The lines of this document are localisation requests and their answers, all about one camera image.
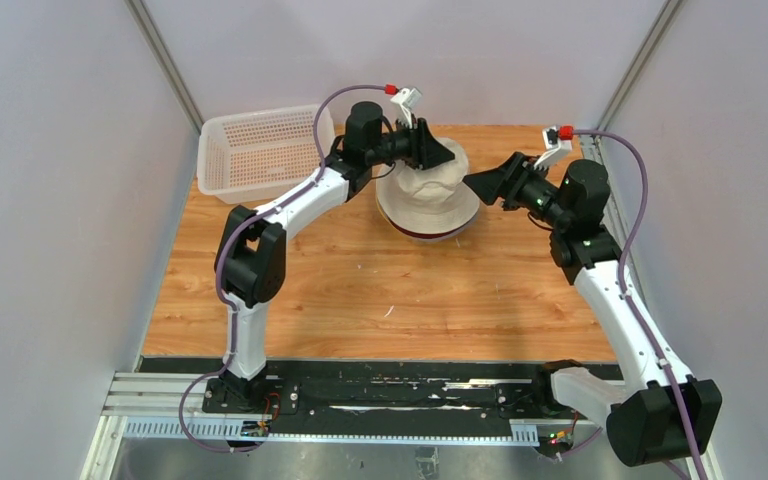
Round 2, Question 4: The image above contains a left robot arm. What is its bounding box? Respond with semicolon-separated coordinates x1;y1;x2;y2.
214;101;456;413

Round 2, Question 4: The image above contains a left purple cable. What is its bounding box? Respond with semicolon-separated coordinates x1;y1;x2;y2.
178;82;400;455

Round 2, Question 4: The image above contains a cream hat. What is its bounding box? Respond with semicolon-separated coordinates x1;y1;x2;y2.
376;137;480;232

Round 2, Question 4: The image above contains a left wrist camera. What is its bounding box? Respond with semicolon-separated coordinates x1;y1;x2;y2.
390;87;422;129

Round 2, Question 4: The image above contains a white plastic basket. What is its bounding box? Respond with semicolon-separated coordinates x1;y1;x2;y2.
196;104;335;205

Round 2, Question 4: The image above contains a grey hat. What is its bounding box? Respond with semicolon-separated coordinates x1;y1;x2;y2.
404;223;472;243

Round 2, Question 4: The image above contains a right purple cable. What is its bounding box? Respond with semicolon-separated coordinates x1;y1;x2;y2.
556;124;710;480

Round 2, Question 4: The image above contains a purple cable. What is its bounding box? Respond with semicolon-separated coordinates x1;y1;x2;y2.
178;82;400;455
556;124;710;480

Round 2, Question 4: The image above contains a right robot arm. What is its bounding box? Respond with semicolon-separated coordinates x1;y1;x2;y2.
463;152;722;467

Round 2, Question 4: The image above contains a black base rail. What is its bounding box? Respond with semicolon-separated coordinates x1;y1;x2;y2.
102;356;703;458

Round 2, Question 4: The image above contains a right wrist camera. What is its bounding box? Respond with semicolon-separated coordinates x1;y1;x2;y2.
533;125;574;170

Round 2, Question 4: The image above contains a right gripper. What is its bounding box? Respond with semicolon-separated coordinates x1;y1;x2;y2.
463;152;570;231

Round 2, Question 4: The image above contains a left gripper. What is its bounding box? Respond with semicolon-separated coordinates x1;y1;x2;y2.
365;114;453;171

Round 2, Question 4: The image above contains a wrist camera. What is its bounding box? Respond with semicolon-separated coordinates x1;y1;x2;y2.
390;87;422;129
533;125;574;170

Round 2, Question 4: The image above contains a left aluminium frame post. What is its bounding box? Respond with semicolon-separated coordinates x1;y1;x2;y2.
124;0;204;133

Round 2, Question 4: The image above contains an aluminium frame post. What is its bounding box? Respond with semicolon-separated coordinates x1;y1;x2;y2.
596;0;685;130
124;0;204;133

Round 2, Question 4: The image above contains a right aluminium frame post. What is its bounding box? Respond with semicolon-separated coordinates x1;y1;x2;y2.
596;0;685;130

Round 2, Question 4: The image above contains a dark red hat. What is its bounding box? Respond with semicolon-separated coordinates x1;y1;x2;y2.
389;216;477;235

